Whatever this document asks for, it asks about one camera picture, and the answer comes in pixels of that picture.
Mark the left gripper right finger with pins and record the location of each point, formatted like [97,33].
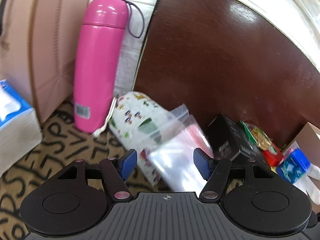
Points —
[204,163]

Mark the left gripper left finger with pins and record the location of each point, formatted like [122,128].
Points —
[127,163]

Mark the clear ziplock bag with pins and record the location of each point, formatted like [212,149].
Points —
[178,136]

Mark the black product box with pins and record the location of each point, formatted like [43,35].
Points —
[230,141]

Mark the packaged cookies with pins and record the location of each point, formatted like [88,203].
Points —
[259,138]

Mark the patterned letter table cloth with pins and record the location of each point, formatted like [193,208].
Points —
[62,143]

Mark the red tape roll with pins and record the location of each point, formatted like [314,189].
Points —
[273,159]

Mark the blue gum box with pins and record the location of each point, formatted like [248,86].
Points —
[294,166]

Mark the brown cardboard storage box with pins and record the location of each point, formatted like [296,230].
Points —
[307,140]

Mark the blue tissue pack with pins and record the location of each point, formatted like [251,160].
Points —
[20,128]

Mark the dark brown wooden board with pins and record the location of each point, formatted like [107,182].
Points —
[221,56]

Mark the pink thermos bottle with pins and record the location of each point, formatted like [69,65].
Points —
[97,56]

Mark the floral drawstring pouch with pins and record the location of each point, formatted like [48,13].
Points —
[136,121]

